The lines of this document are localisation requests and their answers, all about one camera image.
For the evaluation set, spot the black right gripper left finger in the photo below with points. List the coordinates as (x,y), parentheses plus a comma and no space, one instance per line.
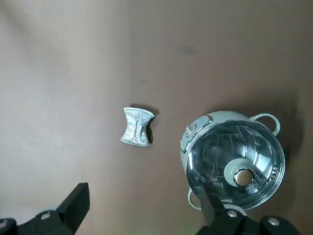
(49,225)

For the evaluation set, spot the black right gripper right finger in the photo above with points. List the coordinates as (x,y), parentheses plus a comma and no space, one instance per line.
(244,226)

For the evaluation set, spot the glass pot lid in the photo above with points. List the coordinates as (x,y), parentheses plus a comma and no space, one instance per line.
(244,151)

